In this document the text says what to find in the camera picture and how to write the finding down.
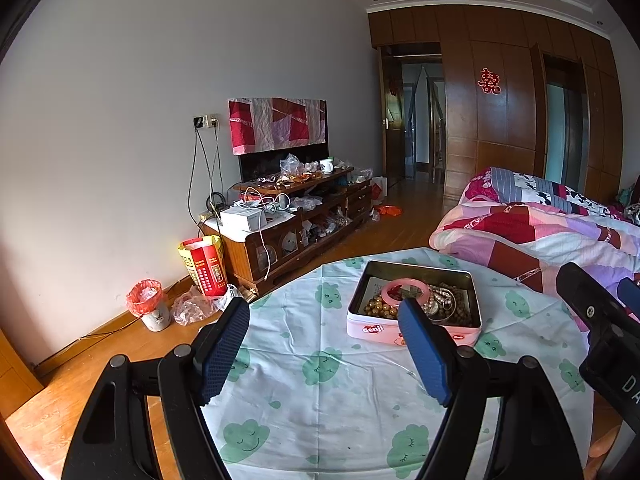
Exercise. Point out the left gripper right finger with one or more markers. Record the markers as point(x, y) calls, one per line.
point(532, 438)

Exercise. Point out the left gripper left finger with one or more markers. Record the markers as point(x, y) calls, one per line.
point(113, 437)

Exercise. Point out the pink bangle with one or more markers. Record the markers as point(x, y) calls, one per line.
point(396, 291)

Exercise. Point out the person hand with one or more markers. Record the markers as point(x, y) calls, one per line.
point(598, 451)

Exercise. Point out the bin with red liner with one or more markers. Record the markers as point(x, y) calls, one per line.
point(146, 300)

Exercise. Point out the clear plastic bag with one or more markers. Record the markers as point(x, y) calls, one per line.
point(192, 306)

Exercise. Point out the patchwork quilt bed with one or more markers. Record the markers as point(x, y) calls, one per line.
point(526, 228)

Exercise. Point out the cloud print tablecloth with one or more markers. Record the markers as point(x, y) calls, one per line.
point(304, 400)

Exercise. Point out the red yellow gift bag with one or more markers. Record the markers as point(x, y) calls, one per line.
point(203, 258)

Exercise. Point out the white box on cabinet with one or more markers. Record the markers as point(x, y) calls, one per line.
point(243, 219)

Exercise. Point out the wooden tv cabinet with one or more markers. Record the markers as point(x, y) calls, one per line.
point(305, 216)

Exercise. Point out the orange item on floor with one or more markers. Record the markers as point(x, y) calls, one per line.
point(387, 210)

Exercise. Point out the wooden wardrobe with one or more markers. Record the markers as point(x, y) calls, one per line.
point(506, 130)

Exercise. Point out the black television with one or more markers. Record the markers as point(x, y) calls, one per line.
point(263, 164)

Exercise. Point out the red double happiness sticker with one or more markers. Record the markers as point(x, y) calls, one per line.
point(489, 82)

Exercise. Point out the white mug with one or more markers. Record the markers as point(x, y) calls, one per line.
point(327, 166)

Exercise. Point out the patchwork cloth cover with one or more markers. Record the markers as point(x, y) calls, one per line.
point(272, 124)

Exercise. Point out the wall power socket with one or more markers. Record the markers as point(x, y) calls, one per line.
point(207, 121)

